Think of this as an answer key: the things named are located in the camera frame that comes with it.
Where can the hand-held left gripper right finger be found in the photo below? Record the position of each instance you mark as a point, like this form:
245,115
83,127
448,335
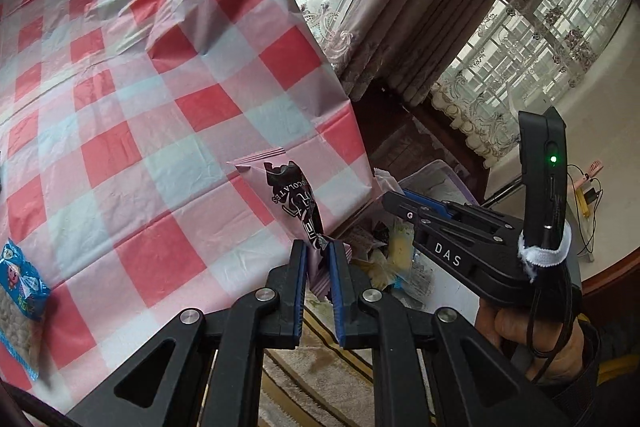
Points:
336,292

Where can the blue clear cracker packet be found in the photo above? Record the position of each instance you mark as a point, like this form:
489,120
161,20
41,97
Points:
20,277

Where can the heap of mixed snack packets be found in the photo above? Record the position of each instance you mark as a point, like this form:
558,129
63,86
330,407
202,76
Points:
395,252

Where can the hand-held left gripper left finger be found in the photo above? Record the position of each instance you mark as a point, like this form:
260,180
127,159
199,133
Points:
301,287

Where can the white lace window curtain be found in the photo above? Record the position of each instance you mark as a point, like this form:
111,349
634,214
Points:
525,57

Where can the pink comb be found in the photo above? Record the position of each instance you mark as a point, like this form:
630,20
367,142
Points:
589,174

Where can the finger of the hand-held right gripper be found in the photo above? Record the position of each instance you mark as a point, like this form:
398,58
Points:
405,207
475,214

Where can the clear plastic storage box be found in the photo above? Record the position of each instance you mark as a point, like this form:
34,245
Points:
440,177

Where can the red white checked tablecloth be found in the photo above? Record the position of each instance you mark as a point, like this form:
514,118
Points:
150,107

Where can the dark wooden furniture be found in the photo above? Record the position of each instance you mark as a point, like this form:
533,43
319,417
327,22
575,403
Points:
400,132

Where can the person's right hand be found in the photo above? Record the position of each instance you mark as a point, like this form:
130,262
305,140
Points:
510,332

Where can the person's right forearm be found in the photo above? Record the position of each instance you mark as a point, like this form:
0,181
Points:
607,347

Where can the pink black chocolate packet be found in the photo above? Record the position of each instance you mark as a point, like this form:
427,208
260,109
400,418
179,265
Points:
295,202

